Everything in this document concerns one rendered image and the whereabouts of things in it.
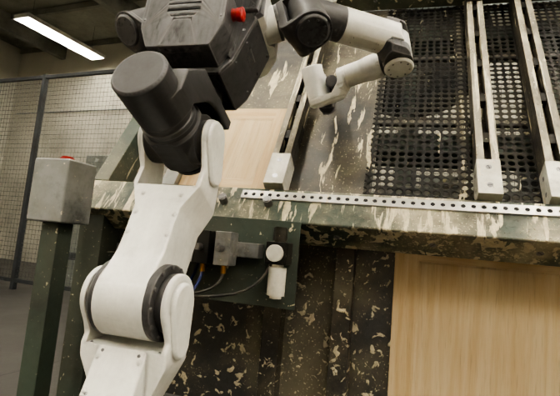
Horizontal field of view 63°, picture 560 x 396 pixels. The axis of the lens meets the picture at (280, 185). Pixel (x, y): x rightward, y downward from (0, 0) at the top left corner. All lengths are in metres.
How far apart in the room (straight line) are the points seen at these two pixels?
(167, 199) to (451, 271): 0.90
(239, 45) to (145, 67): 0.26
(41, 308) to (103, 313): 0.58
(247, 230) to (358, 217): 0.32
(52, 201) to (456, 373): 1.25
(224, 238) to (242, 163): 0.37
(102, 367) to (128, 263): 0.19
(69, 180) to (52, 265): 0.24
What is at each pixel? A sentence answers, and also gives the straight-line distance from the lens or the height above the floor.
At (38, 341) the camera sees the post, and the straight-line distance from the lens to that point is 1.48.
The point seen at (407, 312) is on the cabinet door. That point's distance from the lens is 1.50.
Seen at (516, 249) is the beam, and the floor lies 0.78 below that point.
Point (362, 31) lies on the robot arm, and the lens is 1.22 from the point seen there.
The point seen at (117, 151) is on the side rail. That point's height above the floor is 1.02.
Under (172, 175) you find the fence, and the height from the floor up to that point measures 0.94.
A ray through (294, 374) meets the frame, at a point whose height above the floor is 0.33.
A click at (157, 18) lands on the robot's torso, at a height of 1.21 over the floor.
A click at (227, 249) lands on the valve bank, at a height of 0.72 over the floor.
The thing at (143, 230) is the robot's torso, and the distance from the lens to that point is 0.94.
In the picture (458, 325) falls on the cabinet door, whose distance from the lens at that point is 1.51.
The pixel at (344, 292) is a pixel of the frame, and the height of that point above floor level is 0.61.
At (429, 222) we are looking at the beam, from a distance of 1.26.
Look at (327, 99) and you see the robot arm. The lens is 1.37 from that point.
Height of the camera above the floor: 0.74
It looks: 7 degrees up
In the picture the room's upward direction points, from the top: 5 degrees clockwise
